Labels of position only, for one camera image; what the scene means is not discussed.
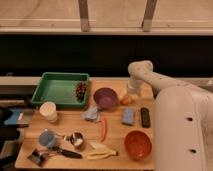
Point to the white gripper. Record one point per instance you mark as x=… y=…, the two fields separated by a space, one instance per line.
x=134 y=87

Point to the orange apple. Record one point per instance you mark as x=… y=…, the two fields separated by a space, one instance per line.
x=126 y=100

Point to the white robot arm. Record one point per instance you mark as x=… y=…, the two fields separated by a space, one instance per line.
x=180 y=111

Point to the metal cup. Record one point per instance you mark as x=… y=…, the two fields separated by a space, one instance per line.
x=77 y=139

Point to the white paper cup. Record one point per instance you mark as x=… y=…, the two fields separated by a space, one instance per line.
x=48 y=110

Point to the blue measuring cup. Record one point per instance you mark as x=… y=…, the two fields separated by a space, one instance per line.
x=47 y=139

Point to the blue sponge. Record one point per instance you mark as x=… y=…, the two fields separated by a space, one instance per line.
x=128 y=116

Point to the black rectangular remote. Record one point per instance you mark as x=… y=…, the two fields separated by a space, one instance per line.
x=145 y=118

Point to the purple bowl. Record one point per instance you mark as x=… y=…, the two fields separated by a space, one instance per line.
x=105 y=98

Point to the grey-blue crumpled cloth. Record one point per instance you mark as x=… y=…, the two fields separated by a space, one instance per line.
x=91 y=114

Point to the dark red grape bunch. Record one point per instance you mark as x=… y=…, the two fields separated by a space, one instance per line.
x=81 y=89

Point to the red-orange bowl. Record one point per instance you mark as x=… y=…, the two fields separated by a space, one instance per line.
x=138 y=145

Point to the yellow banana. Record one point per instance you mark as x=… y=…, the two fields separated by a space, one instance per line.
x=101 y=153

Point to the green plastic tray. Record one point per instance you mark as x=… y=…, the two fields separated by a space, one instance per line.
x=60 y=88

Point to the blue and black device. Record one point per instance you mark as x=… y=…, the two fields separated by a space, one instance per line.
x=20 y=116

